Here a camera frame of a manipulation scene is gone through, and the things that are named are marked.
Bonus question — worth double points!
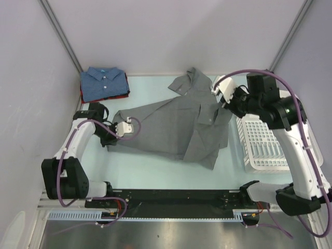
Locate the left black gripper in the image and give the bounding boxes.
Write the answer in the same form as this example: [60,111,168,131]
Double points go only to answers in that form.
[93,122,123,147]

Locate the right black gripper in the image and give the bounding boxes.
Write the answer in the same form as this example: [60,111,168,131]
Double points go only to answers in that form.
[220,85,262,119]

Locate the grey long sleeve shirt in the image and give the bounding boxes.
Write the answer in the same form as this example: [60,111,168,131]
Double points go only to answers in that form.
[113,67,232,170]

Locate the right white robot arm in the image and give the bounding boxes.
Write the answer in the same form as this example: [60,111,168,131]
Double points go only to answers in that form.
[212,69,331,216]

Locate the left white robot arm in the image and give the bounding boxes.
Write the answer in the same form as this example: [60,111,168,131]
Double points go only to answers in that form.
[41,102,118,208]

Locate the folded red shirt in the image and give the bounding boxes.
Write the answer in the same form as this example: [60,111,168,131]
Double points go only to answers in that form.
[80,73,130,103]

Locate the white plastic laundry basket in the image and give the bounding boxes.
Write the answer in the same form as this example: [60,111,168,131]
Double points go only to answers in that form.
[234,89,324,174]

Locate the folded blue checked shirt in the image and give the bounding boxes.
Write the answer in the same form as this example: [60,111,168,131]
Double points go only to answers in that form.
[80,67,130,103]

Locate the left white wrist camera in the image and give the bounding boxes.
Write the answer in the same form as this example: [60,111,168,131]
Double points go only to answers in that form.
[115,117,134,137]

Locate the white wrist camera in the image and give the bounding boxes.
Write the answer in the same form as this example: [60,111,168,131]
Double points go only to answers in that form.
[115,117,134,137]
[211,75,237,105]

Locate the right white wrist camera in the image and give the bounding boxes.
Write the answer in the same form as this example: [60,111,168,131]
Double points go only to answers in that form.
[211,75,237,105]

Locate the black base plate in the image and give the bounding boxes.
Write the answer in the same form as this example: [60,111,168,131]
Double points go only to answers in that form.
[85,189,266,220]

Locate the white slotted cable duct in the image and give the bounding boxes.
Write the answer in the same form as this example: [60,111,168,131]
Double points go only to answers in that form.
[47,211,243,223]

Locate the aluminium frame rail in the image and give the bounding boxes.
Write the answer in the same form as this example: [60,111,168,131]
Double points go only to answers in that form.
[37,189,319,211]

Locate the right aluminium corner post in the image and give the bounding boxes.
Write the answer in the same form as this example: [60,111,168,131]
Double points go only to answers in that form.
[268,0,314,72]

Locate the aluminium corner post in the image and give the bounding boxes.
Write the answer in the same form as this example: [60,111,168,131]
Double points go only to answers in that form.
[38,0,83,74]
[268,0,314,72]

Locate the left aluminium corner post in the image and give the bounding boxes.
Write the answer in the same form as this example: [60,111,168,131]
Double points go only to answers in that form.
[38,0,83,74]

